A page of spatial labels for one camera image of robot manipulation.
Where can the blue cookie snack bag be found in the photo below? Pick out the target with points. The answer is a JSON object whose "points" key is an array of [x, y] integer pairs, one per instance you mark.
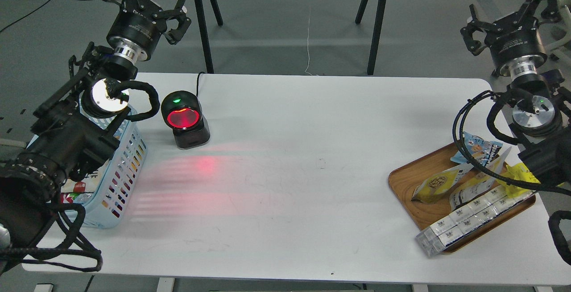
{"points": [[481, 150]]}

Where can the white red peanut snack bag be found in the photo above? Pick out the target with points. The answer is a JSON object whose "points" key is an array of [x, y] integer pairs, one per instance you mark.
{"points": [[89, 184]]}

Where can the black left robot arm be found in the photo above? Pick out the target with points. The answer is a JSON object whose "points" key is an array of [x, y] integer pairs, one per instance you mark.
{"points": [[104, 82]]}

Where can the yellow cartoon face snack bag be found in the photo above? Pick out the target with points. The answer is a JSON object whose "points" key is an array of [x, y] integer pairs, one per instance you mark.
{"points": [[517, 172]]}

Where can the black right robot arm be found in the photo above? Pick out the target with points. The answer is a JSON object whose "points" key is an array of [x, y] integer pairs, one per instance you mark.
{"points": [[530, 112]]}

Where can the red snack bag in basket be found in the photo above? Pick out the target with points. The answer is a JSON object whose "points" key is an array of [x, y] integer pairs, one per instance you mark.
{"points": [[81, 198]]}

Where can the light blue plastic basket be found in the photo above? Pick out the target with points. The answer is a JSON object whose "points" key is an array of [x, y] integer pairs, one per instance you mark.
{"points": [[118, 180]]}

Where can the round wooden tray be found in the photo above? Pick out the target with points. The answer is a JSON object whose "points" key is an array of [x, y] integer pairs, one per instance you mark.
{"points": [[404, 180]]}

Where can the black barcode scanner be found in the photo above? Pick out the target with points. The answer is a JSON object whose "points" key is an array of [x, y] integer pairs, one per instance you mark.
{"points": [[182, 112]]}

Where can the clear pack of white boxes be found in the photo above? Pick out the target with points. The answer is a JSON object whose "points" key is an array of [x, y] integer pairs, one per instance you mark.
{"points": [[466, 223]]}

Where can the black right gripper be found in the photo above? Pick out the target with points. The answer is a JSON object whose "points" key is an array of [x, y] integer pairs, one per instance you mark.
{"points": [[517, 42]]}

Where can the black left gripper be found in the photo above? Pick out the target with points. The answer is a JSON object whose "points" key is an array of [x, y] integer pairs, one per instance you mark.
{"points": [[134, 26]]}

